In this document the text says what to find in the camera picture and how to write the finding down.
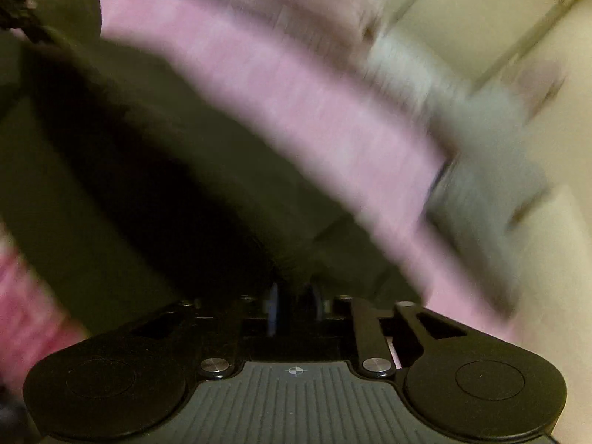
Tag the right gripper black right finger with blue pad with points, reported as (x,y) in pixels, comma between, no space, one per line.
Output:
(371,354)

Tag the black trousers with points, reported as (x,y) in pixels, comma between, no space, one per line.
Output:
(126,190)

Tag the grey striped quilt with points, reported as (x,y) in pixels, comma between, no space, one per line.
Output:
(488,177)

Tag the pink floral bed blanket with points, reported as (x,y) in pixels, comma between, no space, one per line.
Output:
(366,154)

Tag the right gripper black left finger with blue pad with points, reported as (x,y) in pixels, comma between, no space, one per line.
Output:
(220,339)

